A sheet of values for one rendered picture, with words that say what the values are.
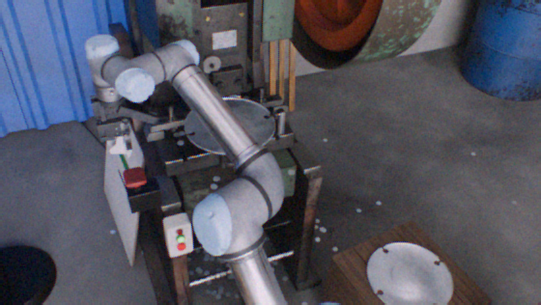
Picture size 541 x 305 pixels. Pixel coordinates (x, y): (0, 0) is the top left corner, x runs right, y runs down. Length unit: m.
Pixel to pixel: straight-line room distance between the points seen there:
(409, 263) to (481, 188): 1.03
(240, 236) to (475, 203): 1.81
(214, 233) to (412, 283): 0.95
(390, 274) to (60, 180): 1.66
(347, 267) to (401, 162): 1.10
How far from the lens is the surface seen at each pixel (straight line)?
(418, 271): 1.89
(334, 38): 1.62
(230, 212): 1.07
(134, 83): 1.18
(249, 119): 1.69
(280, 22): 1.53
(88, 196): 2.61
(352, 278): 1.82
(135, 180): 1.53
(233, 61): 1.58
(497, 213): 2.73
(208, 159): 1.69
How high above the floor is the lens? 1.81
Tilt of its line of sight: 42 degrees down
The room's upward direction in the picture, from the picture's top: 3 degrees clockwise
